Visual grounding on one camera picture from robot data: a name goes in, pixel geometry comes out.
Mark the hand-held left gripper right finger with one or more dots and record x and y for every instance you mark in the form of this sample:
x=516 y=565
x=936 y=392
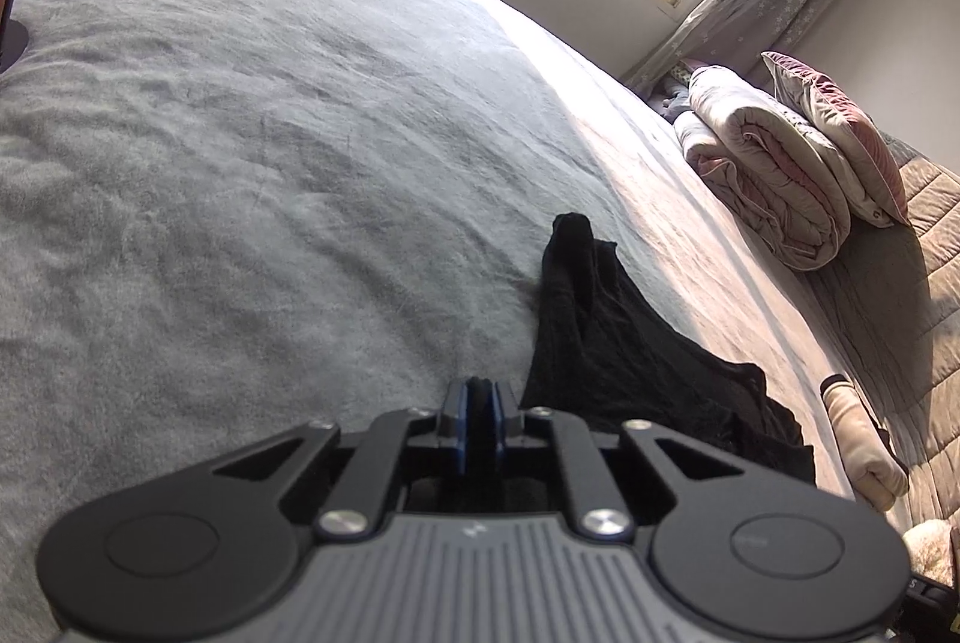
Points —
x=495 y=424

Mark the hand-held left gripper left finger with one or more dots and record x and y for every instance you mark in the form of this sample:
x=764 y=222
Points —
x=460 y=425

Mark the black garment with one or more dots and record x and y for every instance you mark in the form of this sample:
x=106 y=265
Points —
x=600 y=343

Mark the white fluffy cushion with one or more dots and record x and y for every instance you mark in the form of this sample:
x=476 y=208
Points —
x=934 y=549

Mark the folded beige garment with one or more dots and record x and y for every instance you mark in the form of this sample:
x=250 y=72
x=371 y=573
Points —
x=862 y=440

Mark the grey quilted headboard cover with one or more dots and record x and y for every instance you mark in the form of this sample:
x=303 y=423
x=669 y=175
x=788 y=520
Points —
x=915 y=313

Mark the folded beige pink quilt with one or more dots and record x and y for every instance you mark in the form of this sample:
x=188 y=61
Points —
x=765 y=178

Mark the colourful cloth pile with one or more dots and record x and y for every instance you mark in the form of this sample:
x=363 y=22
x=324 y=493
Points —
x=671 y=92

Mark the pink and grey pillow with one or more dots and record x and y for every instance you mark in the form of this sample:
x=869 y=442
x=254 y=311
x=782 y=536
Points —
x=840 y=141

